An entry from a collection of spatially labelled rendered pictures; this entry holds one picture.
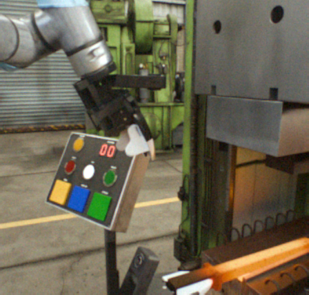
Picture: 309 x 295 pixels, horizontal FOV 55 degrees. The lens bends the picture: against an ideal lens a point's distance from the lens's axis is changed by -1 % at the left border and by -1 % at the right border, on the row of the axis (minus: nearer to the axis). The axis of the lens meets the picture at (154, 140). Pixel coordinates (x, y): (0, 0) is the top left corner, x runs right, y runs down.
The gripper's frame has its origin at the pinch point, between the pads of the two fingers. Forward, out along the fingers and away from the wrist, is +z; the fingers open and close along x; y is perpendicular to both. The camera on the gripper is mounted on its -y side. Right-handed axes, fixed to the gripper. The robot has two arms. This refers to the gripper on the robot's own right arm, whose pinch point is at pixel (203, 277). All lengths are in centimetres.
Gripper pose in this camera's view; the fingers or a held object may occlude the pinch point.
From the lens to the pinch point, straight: 65.3
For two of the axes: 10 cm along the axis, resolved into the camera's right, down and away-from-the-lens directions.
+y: -0.2, 9.8, 1.9
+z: 8.8, -0.8, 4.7
